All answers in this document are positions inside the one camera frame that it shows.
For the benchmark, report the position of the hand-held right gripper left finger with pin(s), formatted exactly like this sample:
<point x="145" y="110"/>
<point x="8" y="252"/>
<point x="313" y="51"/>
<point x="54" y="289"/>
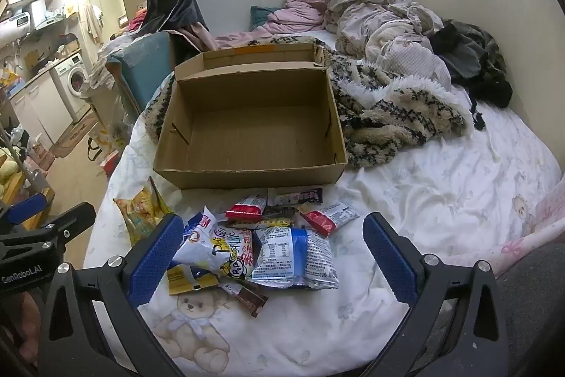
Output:
<point x="154" y="260"/>

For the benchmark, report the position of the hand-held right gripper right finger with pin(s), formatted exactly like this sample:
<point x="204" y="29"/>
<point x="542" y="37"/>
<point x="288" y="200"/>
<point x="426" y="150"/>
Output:
<point x="390" y="260"/>

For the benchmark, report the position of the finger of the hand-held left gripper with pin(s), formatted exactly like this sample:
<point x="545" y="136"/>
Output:
<point x="26" y="209"/>
<point x="73" y="220"/>

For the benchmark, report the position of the small yellow snack packet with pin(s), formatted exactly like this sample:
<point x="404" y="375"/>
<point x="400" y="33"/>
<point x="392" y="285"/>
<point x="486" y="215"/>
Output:
<point x="185" y="277"/>
<point x="303" y="208"/>

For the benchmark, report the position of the yellow chip bag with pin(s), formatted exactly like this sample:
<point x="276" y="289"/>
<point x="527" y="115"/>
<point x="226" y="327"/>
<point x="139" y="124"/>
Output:
<point x="141" y="213"/>

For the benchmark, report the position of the white orange snack bag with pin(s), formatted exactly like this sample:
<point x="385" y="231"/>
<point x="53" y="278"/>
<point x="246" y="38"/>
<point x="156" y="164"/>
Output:
<point x="207" y="249"/>

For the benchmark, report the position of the clear plastic packet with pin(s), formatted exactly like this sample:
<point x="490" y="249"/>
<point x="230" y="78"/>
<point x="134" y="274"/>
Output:
<point x="329" y="218"/>

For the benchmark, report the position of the brown white snack bar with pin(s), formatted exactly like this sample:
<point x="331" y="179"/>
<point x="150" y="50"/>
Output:
<point x="247" y="298"/>

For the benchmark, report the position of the red white snack packet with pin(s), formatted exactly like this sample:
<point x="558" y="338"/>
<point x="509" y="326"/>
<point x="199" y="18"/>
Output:
<point x="247" y="207"/>

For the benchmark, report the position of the white bar dark end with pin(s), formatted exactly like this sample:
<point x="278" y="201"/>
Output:
<point x="293" y="197"/>

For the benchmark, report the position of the dark chocolate bar wrapper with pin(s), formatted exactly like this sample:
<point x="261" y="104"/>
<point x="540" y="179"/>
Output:
<point x="278" y="212"/>

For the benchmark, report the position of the beige cracker packet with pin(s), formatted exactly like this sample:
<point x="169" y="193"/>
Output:
<point x="273" y="223"/>

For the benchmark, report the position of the brown cardboard box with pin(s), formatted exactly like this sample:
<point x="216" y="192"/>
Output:
<point x="247" y="129"/>

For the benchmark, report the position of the person's left hand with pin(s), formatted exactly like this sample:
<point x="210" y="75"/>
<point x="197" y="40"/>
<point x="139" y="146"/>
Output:
<point x="31" y="315"/>

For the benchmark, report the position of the yellow plush toy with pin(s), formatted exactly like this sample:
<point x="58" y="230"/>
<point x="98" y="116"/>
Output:
<point x="8" y="169"/>

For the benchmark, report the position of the brown door mat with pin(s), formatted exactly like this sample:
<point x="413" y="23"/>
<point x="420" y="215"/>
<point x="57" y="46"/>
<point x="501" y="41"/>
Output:
<point x="73" y="136"/>

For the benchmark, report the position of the white bear print bedsheet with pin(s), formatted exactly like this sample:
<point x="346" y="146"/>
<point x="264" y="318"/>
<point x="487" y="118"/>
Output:
<point x="441" y="191"/>

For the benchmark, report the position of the white kitchen cabinet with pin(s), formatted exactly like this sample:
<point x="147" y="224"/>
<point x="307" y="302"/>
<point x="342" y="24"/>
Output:
<point x="39" y="107"/>

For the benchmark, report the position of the white washing machine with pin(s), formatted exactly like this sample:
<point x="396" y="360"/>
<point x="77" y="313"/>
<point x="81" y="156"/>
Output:
<point x="73" y="81"/>

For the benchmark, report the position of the pink bow print cloth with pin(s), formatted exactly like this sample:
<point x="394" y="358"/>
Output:
<point x="525" y="235"/>

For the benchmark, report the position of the cream black fuzzy blanket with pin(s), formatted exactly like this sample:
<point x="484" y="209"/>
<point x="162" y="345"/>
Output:
<point x="397" y="116"/>

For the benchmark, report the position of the grey trouser leg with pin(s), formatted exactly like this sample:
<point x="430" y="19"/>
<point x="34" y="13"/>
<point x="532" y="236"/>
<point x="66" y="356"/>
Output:
<point x="529" y="306"/>

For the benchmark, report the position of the teal padded chair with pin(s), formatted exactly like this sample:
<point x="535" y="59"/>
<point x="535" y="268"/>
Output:
<point x="141" y="68"/>

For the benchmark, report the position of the white water heater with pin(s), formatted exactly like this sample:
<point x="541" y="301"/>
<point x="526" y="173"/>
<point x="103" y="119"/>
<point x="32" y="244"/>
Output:
<point x="13" y="28"/>

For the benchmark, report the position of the hanging beige towel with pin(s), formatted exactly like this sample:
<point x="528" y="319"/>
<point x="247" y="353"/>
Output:
<point x="92" y="23"/>

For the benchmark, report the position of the dark clothes pile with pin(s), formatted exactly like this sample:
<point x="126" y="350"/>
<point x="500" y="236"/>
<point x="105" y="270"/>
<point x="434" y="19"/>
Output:
<point x="476" y="50"/>

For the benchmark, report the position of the beige floral duvet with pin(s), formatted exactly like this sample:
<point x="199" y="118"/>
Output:
<point x="379" y="19"/>

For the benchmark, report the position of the pink quilt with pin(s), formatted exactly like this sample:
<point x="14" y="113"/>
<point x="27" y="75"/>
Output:
<point x="300" y="12"/>

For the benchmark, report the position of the teal pillow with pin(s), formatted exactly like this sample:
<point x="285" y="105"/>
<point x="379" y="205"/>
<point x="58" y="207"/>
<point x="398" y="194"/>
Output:
<point x="260" y="15"/>

